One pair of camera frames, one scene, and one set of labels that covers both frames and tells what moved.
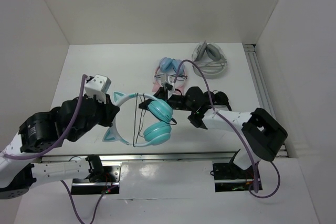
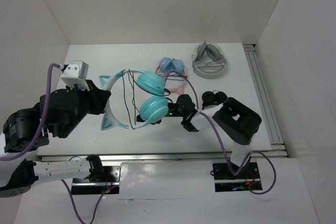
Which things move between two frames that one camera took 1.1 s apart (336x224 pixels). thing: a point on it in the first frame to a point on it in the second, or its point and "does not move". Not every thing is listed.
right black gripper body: x=176 y=101 to x=172 y=110
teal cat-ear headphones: x=159 y=130 to x=151 y=108
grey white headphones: x=209 y=60 does not move
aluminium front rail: x=208 y=156 does not move
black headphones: x=219 y=98 does not move
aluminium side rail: x=255 y=69 does not move
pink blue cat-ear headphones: x=169 y=70 does not move
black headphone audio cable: x=141 y=119 to x=134 y=81
